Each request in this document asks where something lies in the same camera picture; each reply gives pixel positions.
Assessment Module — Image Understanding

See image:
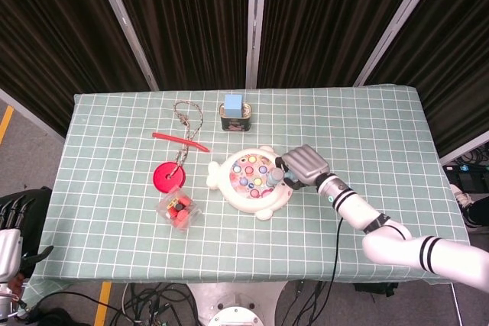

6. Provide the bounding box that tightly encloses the red plastic stick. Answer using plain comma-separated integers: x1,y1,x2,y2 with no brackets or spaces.
151,131,212,153

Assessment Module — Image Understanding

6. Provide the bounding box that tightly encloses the red disc with hole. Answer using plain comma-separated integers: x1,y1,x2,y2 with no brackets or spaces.
153,162,186,192

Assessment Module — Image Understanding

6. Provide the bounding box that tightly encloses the light blue toy rod handle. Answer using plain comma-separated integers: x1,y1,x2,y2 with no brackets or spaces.
266,167,298,189

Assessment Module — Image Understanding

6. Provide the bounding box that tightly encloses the light blue foam cube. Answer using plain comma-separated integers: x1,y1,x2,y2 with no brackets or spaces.
223,93,245,118

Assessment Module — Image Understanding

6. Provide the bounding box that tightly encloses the braided beige rope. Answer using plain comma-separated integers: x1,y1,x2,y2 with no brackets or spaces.
173,100,204,179

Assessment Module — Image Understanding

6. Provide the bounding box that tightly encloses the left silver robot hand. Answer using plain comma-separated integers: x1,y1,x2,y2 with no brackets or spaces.
0,195,54,281

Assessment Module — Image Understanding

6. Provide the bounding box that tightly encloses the white fish-shaped fishing toy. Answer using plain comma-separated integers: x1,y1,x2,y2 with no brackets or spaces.
206,145,295,221

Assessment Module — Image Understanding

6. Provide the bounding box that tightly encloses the black floor cables bundle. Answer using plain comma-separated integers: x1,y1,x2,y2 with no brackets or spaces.
110,282,199,326

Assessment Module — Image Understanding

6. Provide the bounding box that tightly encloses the black and white shoe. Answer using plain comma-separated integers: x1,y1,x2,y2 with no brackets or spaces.
449,183,489,230

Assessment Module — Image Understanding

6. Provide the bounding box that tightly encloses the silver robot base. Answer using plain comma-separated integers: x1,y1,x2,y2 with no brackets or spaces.
186,282,288,326

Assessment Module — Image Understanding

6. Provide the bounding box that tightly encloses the clear box of red blocks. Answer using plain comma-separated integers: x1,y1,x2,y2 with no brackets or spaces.
156,186,202,232

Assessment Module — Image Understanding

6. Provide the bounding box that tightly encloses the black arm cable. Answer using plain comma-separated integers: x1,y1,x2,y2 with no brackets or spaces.
305,217,344,326

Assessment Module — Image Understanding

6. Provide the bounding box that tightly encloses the green checkered tablecloth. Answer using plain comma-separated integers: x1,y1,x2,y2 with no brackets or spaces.
23,83,477,306

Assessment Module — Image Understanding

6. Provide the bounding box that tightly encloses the dark rectangular tin can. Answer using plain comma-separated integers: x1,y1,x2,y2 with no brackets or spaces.
219,101,253,133

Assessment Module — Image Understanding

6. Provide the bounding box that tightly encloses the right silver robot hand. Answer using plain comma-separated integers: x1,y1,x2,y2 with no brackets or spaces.
274,144,331,191

